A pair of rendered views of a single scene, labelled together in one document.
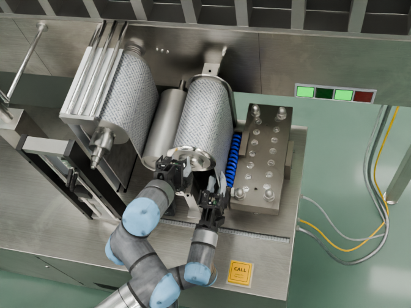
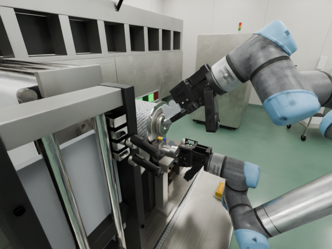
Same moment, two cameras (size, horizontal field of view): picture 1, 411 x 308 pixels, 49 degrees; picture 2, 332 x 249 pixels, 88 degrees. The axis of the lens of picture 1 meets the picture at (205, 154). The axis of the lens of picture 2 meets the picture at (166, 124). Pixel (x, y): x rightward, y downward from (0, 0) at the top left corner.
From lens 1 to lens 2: 1.25 m
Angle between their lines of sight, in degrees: 67
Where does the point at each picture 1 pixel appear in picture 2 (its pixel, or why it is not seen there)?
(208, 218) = (202, 152)
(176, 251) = (198, 235)
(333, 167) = not seen: hidden behind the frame
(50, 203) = not seen: outside the picture
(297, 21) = (128, 45)
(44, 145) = (66, 98)
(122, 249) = (309, 76)
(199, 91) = not seen: hidden behind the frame
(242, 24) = (104, 51)
